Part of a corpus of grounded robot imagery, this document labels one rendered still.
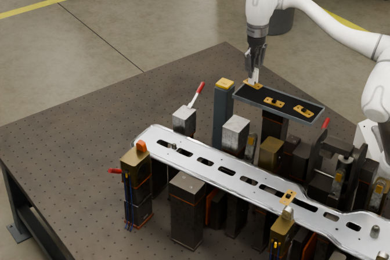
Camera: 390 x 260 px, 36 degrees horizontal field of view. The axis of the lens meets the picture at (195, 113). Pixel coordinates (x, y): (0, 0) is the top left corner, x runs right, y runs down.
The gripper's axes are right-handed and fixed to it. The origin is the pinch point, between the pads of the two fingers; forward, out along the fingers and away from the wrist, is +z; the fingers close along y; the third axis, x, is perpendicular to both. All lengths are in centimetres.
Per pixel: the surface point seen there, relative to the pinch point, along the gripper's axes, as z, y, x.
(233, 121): 13.1, 16.6, 3.7
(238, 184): 24.2, 34.6, 22.5
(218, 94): 13.0, 6.4, -13.5
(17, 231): 123, 70, -107
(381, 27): 124, -300, -82
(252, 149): 19.6, 18.7, 16.2
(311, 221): 24, 31, 55
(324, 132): 6.3, 3.8, 39.2
